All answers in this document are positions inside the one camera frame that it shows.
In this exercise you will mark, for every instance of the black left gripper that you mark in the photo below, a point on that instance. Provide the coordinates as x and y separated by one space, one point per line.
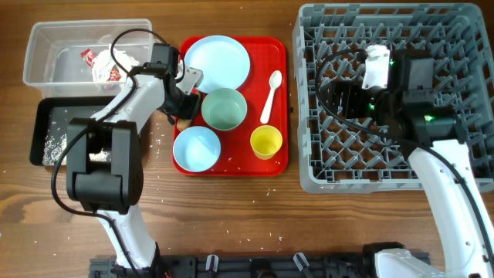
187 113

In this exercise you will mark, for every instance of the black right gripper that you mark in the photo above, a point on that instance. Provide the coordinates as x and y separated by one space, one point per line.
351 90

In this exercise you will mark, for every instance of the brown carrot stick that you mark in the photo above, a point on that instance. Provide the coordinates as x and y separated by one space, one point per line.
183 124

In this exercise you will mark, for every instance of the green bowl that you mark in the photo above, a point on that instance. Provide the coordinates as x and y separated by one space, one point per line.
224 109

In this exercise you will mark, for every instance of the light blue bowl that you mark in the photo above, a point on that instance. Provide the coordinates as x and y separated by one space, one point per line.
196 149

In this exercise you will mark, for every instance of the light blue plate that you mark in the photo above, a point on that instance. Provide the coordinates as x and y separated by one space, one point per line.
224 61

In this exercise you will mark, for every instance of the white rice pile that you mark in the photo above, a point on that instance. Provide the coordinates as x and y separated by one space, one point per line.
54 147

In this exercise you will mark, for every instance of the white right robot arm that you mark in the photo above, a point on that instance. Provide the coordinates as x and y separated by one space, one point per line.
397 91

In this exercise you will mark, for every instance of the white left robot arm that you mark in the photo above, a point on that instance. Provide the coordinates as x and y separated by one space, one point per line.
100 174

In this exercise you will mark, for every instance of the grey dishwasher rack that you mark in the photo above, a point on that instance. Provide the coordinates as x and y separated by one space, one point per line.
335 158

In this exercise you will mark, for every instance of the clear plastic waste bin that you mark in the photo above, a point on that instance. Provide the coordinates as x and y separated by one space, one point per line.
54 64

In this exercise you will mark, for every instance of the black waste tray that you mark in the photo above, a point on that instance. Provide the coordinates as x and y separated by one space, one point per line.
53 117

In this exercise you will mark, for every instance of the red snack wrapper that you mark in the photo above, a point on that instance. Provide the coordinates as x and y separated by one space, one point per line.
113 77
89 57

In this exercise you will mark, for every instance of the red serving tray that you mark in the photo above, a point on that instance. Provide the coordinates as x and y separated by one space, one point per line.
237 157

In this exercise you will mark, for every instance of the white plastic spoon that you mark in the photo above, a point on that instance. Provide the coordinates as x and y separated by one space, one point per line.
275 81

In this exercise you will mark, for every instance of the crumpled white tissue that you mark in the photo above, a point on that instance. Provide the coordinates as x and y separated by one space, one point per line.
104 63

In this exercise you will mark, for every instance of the yellow cup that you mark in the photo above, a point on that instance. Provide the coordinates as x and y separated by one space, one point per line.
266 141

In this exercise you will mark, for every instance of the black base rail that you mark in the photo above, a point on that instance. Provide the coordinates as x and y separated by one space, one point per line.
299 265

